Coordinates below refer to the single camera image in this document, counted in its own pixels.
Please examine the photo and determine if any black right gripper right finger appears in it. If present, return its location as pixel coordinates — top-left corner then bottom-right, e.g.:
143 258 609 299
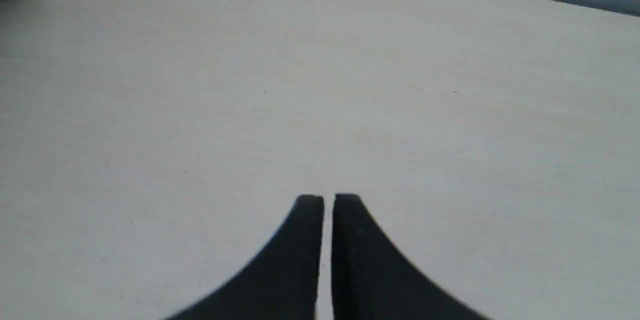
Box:
331 194 483 320

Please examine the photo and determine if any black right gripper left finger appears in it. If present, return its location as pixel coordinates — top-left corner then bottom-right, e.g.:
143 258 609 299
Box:
173 194 325 320

